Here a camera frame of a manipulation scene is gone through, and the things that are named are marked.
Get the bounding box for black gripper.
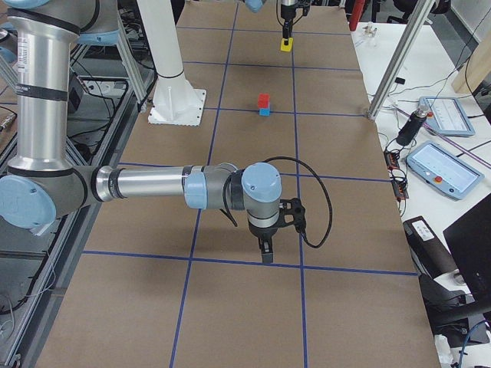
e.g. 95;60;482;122
280;0;311;43
249;222;278;264

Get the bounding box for yellow wooden cube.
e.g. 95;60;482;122
280;37;293;52

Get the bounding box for red wooden cube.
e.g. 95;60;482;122
257;94;270;110

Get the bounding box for blue wooden cube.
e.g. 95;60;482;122
259;107;271;117

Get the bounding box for red cylinder object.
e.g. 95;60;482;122
349;0;365;31

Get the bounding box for small metal parts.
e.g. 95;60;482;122
364;21;377;38

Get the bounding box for orange circuit board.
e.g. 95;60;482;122
384;150;409;202

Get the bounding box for black water bottle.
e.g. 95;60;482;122
396;107;428;146

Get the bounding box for black box with label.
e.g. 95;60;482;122
403;216;457;278

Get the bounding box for blue teach pendant far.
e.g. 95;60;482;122
419;97;476;137

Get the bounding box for blue teach pendant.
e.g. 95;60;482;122
419;97;476;137
406;141;484;200

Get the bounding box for blue teach pendant near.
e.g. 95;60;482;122
406;141;484;200

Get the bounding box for black monitor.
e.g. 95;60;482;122
443;195;491;300

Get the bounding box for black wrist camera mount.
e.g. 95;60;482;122
276;198;306;234

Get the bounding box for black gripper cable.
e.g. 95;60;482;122
264;155;334;248

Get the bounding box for aluminium frame post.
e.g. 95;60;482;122
367;0;433;120

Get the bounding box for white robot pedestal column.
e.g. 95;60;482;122
137;0;206;126

